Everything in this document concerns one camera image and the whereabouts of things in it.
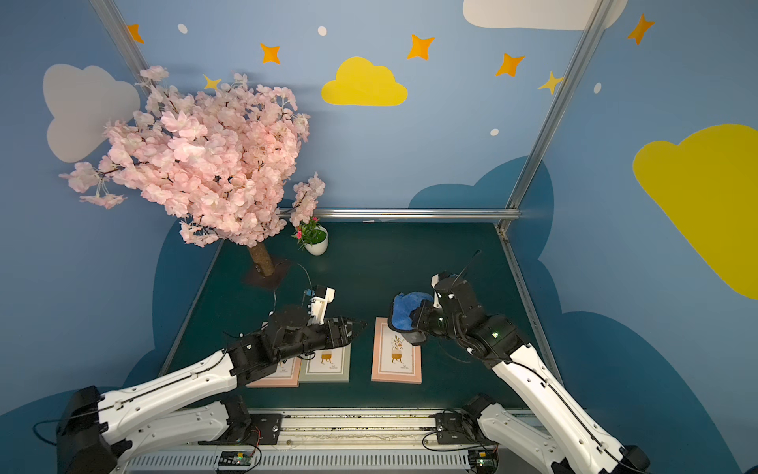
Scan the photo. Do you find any pink picture frame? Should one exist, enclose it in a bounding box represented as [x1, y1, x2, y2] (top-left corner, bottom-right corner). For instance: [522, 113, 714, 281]
[247, 357, 302, 388]
[371, 317, 422, 385]

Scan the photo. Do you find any grey-green picture frame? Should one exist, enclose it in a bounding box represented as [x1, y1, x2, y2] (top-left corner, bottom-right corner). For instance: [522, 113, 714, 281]
[299, 346, 351, 383]

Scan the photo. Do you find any blue black-edged cloth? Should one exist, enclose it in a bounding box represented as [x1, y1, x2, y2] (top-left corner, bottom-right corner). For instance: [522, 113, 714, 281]
[388, 292, 433, 346]

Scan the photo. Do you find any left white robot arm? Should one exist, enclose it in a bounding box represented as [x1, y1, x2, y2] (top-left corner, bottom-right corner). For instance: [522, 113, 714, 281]
[55, 306, 366, 473]

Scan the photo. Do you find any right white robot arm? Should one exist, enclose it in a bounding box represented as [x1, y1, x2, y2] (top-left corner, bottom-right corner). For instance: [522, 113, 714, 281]
[408, 272, 651, 473]

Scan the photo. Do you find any white pot with plant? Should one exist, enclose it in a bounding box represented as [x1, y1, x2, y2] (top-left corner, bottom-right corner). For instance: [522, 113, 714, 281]
[293, 217, 329, 256]

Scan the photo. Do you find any pink blossom artificial tree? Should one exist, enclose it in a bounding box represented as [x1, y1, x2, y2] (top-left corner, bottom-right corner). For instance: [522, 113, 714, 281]
[63, 66, 326, 290]

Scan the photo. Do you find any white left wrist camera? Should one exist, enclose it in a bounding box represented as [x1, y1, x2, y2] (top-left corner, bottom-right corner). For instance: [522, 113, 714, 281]
[305, 286, 335, 326]

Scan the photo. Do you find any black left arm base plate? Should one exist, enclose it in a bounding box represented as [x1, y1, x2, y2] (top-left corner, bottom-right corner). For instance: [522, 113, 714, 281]
[199, 413, 283, 446]

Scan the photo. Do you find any aluminium mounting rail front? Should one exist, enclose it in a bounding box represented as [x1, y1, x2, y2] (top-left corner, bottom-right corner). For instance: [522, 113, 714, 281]
[99, 407, 611, 474]

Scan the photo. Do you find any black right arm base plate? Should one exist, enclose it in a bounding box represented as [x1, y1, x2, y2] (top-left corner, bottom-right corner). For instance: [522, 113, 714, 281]
[434, 410, 480, 446]

